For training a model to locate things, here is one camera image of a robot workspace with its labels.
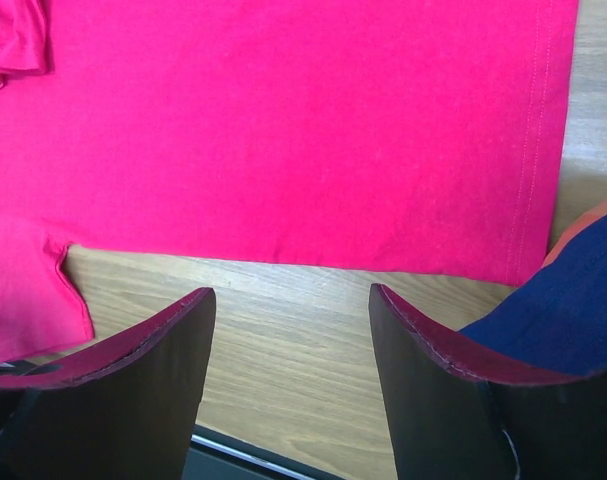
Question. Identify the orange plastic basket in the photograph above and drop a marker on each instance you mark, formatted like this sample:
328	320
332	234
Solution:
584	221

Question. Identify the red t shirt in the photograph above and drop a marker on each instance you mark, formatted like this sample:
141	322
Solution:
405	136

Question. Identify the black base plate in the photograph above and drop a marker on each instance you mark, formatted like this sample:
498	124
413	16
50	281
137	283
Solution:
213	455

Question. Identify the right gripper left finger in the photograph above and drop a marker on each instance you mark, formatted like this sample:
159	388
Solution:
123	408

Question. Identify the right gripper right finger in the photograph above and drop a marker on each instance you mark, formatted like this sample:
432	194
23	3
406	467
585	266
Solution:
457	410

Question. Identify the navy blue t shirt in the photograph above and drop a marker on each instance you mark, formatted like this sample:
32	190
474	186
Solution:
558	319

